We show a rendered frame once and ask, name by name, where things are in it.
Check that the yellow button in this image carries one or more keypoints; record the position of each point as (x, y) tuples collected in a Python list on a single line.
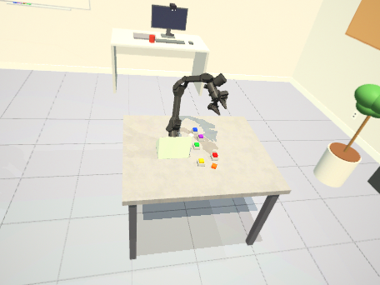
[(200, 162)]

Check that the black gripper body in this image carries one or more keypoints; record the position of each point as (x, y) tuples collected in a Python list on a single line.
[(215, 95)]

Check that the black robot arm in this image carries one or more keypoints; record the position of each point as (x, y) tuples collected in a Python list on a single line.
[(178, 90)]

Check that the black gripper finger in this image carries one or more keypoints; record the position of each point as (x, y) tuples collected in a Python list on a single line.
[(222, 100), (215, 109)]

